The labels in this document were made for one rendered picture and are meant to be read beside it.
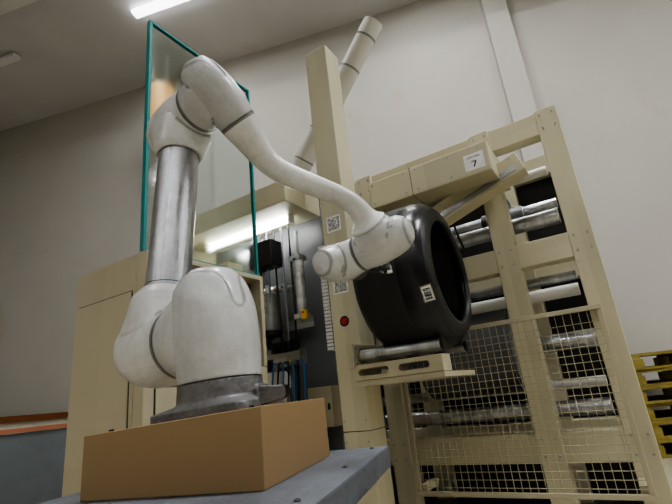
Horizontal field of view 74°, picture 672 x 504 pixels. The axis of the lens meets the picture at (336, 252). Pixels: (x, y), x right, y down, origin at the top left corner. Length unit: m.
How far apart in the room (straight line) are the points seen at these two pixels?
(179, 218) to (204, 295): 0.33
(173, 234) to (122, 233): 6.75
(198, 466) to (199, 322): 0.24
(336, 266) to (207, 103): 0.52
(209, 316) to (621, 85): 6.43
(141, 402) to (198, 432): 0.74
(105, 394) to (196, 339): 0.82
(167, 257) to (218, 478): 0.53
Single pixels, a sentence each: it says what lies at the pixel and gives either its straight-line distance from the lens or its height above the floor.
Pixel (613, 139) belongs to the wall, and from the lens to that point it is 6.47.
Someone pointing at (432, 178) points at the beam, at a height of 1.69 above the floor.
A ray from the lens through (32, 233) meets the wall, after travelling 9.22.
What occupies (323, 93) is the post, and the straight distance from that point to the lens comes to 2.37.
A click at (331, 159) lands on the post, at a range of 2.16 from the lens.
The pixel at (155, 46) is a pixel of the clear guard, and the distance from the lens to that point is 2.01.
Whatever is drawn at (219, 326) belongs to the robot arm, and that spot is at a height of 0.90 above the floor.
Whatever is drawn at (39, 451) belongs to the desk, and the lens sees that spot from 3.96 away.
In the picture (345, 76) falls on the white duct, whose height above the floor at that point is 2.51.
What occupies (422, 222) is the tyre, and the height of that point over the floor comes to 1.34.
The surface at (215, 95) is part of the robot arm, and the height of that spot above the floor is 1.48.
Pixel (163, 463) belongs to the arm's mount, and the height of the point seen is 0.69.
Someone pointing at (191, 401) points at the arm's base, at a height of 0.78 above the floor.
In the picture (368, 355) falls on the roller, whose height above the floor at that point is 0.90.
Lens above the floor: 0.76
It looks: 18 degrees up
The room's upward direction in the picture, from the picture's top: 6 degrees counter-clockwise
